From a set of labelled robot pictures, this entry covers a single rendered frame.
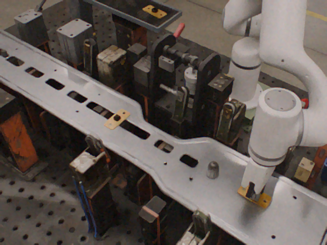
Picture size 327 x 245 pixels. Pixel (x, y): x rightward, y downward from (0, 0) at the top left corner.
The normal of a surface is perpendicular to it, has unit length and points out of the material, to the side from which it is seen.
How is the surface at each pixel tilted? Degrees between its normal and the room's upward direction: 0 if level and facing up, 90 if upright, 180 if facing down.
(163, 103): 0
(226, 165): 0
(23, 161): 90
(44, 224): 0
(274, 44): 57
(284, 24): 48
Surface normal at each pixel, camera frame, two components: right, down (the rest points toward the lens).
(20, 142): 0.84, 0.41
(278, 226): 0.05, -0.71
